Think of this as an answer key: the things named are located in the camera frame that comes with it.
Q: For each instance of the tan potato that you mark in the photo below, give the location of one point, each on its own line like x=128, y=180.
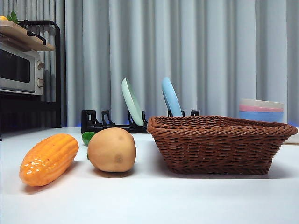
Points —
x=112, y=149

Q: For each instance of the brown wicker basket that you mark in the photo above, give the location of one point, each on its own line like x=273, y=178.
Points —
x=217, y=149

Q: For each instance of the orange corn cob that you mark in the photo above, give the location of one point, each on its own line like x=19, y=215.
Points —
x=49, y=158

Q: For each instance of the pale green plate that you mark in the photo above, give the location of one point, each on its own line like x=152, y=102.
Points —
x=132, y=102

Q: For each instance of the pale blue plate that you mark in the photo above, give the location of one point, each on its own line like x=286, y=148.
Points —
x=171, y=98

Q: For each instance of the black dish rack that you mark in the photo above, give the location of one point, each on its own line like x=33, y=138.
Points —
x=91, y=121

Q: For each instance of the grey curtain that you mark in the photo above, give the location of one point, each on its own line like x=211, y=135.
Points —
x=210, y=46

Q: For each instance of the pink bowl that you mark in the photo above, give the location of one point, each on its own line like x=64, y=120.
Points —
x=257, y=109

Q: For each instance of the beige bowl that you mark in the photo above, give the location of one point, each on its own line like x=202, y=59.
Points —
x=261, y=102

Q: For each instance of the silver toaster oven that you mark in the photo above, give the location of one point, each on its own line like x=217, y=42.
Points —
x=14, y=67

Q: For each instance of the white flat plate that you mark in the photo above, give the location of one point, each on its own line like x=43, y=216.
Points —
x=294, y=138

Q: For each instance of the green leaf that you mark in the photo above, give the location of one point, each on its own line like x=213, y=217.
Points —
x=12, y=16

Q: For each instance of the orange fruit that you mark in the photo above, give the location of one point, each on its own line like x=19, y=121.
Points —
x=2, y=18

